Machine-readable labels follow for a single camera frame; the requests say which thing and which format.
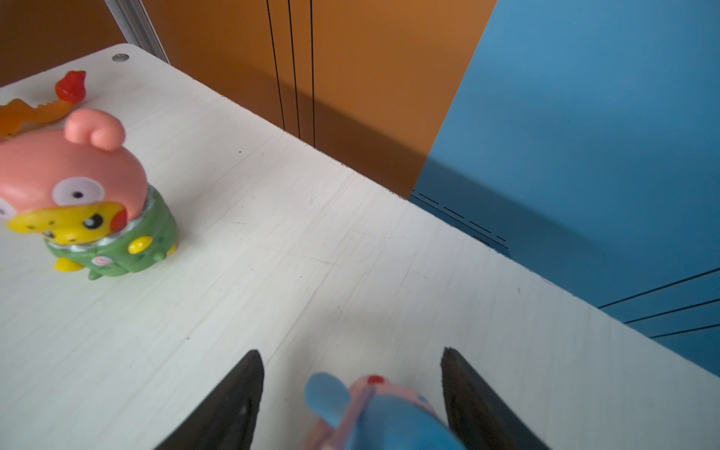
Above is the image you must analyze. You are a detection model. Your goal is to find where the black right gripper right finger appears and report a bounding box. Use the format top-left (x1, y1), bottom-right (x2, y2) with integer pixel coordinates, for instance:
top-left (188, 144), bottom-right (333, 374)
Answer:
top-left (441, 348), bottom-right (549, 450)

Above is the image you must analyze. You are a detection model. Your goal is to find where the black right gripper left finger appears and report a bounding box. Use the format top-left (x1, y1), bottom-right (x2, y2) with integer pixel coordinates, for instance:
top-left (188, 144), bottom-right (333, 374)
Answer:
top-left (157, 350), bottom-right (264, 450)

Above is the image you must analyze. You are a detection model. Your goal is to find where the blue small toy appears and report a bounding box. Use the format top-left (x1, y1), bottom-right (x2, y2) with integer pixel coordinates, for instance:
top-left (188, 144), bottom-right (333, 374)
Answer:
top-left (304, 372), bottom-right (465, 450)

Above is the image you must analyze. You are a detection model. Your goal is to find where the pink pig toy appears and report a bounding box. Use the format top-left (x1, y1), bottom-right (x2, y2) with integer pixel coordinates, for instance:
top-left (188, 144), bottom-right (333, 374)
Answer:
top-left (1, 109), bottom-right (178, 281)

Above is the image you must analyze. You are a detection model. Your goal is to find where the orange fox toy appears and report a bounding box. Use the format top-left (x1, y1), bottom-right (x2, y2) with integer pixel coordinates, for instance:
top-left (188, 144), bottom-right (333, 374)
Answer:
top-left (1, 70), bottom-right (86, 140)

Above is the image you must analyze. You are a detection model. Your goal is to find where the white two-tier metal shelf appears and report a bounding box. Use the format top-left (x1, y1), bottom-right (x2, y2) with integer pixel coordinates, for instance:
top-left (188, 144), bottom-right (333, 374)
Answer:
top-left (1, 44), bottom-right (719, 449)

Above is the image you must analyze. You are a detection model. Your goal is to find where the aluminium corner post left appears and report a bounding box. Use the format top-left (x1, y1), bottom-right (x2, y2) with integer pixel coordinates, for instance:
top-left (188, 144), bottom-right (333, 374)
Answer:
top-left (105, 0), bottom-right (170, 64)

